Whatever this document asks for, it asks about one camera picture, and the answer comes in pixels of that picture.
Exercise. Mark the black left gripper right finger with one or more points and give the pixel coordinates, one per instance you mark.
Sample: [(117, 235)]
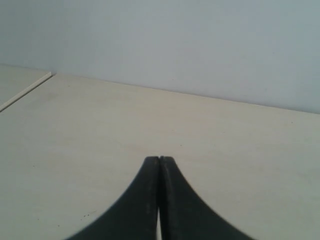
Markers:
[(183, 214)]

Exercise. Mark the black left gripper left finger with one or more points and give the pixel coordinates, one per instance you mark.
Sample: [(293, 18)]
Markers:
[(134, 215)]

